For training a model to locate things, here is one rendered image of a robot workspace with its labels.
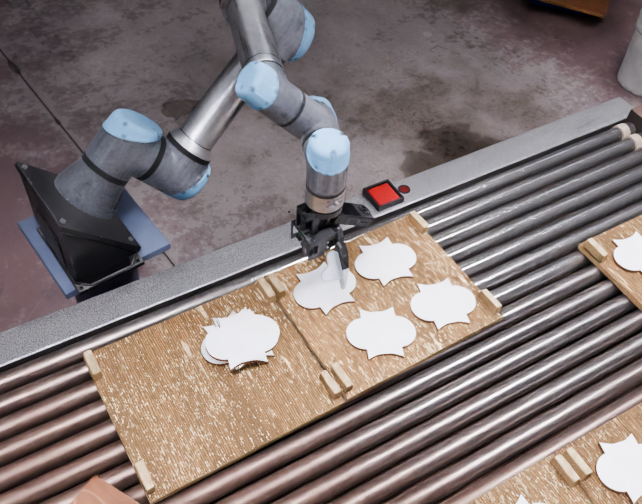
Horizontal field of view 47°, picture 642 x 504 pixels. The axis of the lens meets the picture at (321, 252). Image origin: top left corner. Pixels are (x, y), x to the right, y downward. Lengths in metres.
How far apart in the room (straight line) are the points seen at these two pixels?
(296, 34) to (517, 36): 2.71
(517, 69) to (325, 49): 0.99
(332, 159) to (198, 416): 0.56
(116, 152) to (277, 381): 0.61
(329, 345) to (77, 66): 2.64
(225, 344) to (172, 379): 0.12
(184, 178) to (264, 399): 0.57
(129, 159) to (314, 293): 0.50
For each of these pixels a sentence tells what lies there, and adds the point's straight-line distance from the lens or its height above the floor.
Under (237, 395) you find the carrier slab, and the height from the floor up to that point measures 0.94.
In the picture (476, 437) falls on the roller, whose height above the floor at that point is 0.92.
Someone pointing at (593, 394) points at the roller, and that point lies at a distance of 1.66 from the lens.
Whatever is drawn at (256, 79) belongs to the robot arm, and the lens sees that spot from 1.31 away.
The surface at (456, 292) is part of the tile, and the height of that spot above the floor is 0.94.
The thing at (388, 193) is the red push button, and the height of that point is 0.93.
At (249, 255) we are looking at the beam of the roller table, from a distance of 1.74.
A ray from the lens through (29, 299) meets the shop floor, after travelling 2.93.
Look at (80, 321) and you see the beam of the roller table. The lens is 1.67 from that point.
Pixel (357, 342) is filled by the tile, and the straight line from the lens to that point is 1.57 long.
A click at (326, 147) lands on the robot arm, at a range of 1.30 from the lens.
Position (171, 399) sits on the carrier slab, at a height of 0.94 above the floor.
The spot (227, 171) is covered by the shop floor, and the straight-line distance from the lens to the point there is 3.26.
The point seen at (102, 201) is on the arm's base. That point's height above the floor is 1.03.
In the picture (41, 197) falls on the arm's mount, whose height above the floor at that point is 1.09.
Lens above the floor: 2.25
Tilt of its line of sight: 50 degrees down
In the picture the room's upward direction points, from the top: 5 degrees clockwise
